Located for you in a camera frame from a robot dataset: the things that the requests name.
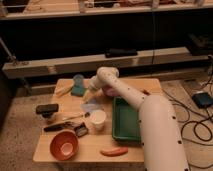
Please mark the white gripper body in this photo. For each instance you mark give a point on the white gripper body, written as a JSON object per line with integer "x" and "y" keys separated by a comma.
{"x": 94, "y": 83}

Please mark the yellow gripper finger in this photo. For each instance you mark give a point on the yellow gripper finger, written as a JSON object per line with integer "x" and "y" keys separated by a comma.
{"x": 87, "y": 96}

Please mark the teal green sponge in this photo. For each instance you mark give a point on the teal green sponge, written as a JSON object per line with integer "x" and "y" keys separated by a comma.
{"x": 78, "y": 91}

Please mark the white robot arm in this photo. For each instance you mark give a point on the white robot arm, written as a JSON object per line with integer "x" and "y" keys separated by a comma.
{"x": 161, "y": 138}

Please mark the green plastic tray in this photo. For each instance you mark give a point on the green plastic tray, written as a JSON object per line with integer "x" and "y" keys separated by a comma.
{"x": 125, "y": 126}

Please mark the blue plastic cup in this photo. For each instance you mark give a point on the blue plastic cup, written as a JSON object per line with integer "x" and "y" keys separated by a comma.
{"x": 78, "y": 80}

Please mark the clear plastic lid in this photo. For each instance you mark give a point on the clear plastic lid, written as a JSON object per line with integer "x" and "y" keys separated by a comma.
{"x": 91, "y": 106}

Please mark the purple bowl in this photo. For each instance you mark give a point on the purple bowl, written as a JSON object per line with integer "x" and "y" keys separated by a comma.
{"x": 109, "y": 91}

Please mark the white paper cup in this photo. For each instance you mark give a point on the white paper cup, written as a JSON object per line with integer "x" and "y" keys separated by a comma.
{"x": 98, "y": 118}

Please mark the black box on beam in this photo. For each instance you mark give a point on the black box on beam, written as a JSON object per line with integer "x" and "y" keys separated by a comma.
{"x": 120, "y": 52}

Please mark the wooden low table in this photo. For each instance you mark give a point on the wooden low table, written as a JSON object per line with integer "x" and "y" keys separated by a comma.
{"x": 89, "y": 145}

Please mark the black block on stand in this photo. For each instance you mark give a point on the black block on stand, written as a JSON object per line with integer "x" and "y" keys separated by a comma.
{"x": 46, "y": 111}

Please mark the brown crumbly pile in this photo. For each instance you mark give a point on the brown crumbly pile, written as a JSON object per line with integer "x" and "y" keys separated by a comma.
{"x": 145, "y": 92}

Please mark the orange bowl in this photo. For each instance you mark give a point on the orange bowl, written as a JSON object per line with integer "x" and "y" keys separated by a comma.
{"x": 64, "y": 146}

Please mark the orange carrot toy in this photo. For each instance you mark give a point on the orange carrot toy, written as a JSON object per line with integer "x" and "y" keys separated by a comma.
{"x": 114, "y": 152}

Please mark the wooden beam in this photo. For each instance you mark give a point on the wooden beam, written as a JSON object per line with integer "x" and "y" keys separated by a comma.
{"x": 46, "y": 67}

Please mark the black power adapter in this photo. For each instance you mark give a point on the black power adapter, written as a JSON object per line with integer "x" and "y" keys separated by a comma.
{"x": 202, "y": 100}

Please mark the wooden handled brush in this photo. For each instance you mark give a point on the wooden handled brush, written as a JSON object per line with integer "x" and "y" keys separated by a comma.
{"x": 85, "y": 115}

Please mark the black handled tool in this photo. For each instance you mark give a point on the black handled tool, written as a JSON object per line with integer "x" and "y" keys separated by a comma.
{"x": 61, "y": 126}

